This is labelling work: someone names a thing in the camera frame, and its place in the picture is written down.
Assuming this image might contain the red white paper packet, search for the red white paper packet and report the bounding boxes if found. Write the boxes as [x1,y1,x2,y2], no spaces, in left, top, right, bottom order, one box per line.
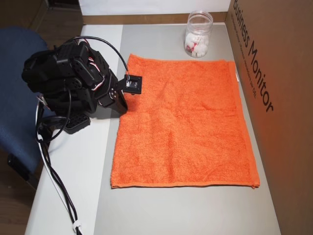
[185,39,201,54]

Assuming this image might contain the black perforated base clamp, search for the black perforated base clamp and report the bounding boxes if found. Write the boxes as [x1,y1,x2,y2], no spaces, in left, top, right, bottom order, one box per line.
[64,113,91,135]

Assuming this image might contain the white cable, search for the white cable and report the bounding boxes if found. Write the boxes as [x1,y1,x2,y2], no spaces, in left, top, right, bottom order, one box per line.
[36,97,77,224]

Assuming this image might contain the blue fabric chair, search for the blue fabric chair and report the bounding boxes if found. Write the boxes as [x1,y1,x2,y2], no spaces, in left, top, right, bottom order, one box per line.
[0,26,57,189]

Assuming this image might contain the black square wrist camera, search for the black square wrist camera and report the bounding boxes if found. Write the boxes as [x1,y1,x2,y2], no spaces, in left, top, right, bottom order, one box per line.
[121,74,143,95]

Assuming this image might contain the brown cardboard monitor box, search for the brown cardboard monitor box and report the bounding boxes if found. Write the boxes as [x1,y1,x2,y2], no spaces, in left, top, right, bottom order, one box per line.
[227,0,313,235]

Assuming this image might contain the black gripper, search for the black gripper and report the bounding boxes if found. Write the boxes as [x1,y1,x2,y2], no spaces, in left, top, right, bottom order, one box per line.
[94,70,128,115]

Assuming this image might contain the black power cable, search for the black power cable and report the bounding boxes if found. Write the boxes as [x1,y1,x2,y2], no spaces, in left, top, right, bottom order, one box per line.
[36,132,80,235]
[36,115,84,235]

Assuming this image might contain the brown cardboard back panel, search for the brown cardboard back panel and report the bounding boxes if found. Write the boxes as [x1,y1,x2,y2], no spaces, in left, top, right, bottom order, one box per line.
[82,11,231,25]

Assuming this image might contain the orange terry towel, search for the orange terry towel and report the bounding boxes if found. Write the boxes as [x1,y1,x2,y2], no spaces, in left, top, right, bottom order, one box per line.
[110,53,260,189]

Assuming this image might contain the black camera cable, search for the black camera cable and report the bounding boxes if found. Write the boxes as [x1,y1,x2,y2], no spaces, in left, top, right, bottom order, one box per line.
[70,35,130,77]

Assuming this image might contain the clear plastic jar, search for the clear plastic jar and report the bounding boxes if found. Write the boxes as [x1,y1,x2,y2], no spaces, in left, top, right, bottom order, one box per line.
[183,10,213,58]

